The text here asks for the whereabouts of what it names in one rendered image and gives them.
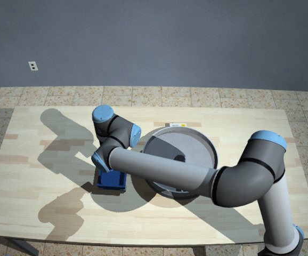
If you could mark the blue crate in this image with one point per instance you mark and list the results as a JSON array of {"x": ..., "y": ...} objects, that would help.
[{"x": 108, "y": 181}]

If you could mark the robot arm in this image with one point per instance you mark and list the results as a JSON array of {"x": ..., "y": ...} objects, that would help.
[{"x": 170, "y": 170}]

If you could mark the white wall outlet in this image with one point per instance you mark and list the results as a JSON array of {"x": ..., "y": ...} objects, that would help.
[{"x": 33, "y": 66}]

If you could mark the grey turntable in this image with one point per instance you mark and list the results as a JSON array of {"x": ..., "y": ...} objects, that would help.
[{"x": 183, "y": 144}]

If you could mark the wooden table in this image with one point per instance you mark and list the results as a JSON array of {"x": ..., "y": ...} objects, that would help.
[{"x": 23, "y": 186}]

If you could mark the white control box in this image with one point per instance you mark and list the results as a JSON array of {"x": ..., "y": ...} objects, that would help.
[{"x": 176, "y": 124}]

